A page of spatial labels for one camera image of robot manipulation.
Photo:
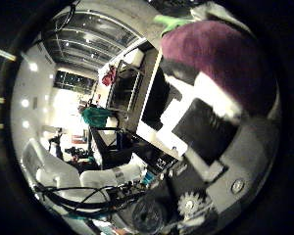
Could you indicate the purple eggplant plush toy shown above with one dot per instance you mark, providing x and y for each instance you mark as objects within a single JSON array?
[{"x": 219, "y": 55}]

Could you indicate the black container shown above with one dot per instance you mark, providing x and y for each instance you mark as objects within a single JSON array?
[{"x": 156, "y": 98}]

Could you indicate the storage shelf rack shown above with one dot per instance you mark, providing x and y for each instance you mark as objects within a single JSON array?
[{"x": 124, "y": 88}]

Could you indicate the person in teal shirt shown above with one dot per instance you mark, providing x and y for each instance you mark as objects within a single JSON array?
[{"x": 96, "y": 117}]

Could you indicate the red garment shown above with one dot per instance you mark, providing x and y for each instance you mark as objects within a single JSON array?
[{"x": 108, "y": 76}]

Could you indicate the black frame stand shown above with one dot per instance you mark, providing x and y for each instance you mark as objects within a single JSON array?
[{"x": 101, "y": 143}]

